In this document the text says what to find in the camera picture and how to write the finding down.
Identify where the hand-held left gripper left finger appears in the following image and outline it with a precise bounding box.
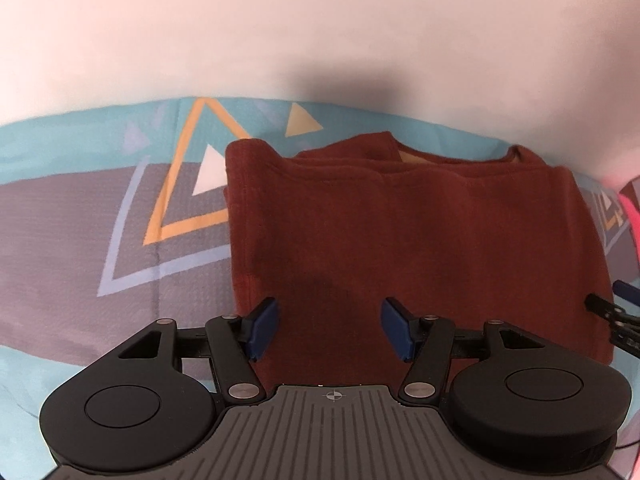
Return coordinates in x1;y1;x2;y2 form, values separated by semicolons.
117;297;281;404

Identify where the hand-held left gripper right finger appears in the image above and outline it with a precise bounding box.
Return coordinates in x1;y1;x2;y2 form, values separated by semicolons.
380;297;549;404

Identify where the teal geometric print bedsheet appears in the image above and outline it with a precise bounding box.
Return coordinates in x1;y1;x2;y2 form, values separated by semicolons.
0;96;640;480

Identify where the rust red sweater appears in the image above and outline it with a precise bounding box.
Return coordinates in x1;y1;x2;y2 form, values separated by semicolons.
223;131;616;390

